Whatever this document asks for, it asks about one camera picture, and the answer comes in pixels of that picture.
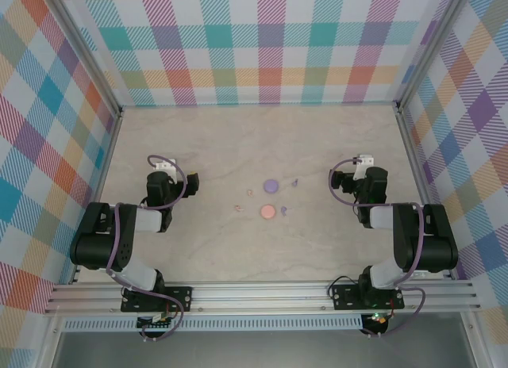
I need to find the aluminium corner post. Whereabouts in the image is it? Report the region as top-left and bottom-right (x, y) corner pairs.
(46, 0), (122, 117)
(394, 0), (461, 111)

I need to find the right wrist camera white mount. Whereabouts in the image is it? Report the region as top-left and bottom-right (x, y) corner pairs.
(354, 154), (375, 181)

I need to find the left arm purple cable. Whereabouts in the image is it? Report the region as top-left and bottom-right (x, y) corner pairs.
(105, 155), (187, 341)

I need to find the aluminium side floor rail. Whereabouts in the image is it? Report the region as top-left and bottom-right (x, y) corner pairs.
(395, 102), (457, 282)
(69, 108), (125, 286)

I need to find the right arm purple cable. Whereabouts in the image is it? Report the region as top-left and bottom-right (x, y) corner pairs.
(329, 157), (428, 339)

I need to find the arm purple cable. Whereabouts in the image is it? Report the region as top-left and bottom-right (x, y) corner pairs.
(105, 155), (187, 341)
(329, 157), (428, 339)

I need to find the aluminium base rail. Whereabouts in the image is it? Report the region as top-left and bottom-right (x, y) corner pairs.
(43, 279), (479, 316)

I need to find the aluminium rear floor strip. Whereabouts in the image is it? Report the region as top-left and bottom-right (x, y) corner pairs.
(120, 101), (399, 108)

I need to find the slotted grey cable duct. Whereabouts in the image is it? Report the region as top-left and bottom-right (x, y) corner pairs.
(62, 318), (365, 332)

